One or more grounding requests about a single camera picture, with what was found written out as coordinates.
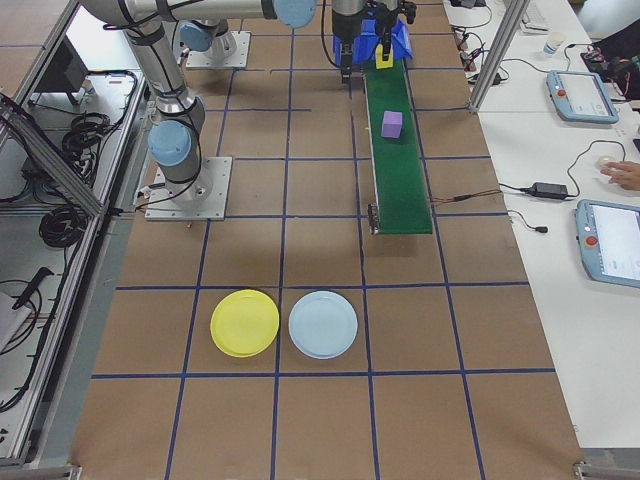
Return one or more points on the yellow foam block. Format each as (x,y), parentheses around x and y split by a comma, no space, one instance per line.
(385,65)

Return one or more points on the purple foam block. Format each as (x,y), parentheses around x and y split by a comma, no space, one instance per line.
(392,125)

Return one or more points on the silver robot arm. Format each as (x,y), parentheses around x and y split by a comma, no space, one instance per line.
(195,37)
(165,85)

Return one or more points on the light blue plastic plate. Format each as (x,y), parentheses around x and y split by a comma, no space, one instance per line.
(322,325)

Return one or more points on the yellow plastic plate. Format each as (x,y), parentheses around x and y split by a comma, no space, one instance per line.
(245,322)

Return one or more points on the person's hand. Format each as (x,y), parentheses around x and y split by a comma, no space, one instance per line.
(625,175)

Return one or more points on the blue plastic storage bin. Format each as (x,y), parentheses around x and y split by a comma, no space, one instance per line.
(404,45)

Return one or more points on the small circuit board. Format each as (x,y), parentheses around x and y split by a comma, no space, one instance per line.
(474,59)
(461,37)

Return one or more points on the green conveyor belt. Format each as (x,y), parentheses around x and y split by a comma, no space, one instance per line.
(395,175)

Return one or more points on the white keyboard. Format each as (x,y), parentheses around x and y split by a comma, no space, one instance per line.
(535,19)

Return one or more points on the white paper cup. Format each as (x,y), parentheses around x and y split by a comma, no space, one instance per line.
(554,44)

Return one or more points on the white desk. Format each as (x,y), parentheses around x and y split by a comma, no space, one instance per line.
(550,150)

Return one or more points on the blue grey teach pendant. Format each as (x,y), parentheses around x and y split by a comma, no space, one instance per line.
(582,97)
(615,245)

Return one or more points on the black bag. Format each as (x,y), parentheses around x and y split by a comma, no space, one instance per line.
(620,40)

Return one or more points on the white computer mouse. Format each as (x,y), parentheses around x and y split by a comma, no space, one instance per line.
(606,160)

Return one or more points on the black electronics box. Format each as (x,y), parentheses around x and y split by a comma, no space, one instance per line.
(60,70)

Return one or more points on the black hand tool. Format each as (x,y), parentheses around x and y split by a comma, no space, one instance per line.
(32,287)

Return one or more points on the white paper sheet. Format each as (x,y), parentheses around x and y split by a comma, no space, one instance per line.
(12,325)

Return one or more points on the aluminium corner bar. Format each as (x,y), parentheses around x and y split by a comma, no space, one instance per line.
(40,471)
(610,465)

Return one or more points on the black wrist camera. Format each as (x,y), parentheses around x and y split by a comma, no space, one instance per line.
(409,14)
(374,12)

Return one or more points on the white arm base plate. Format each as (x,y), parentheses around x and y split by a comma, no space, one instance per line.
(235,50)
(215,195)

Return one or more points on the aluminium profile post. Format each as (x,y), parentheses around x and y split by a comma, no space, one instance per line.
(495,60)

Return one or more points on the V-shaped metal bar frame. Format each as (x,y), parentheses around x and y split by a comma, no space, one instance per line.
(50,165)

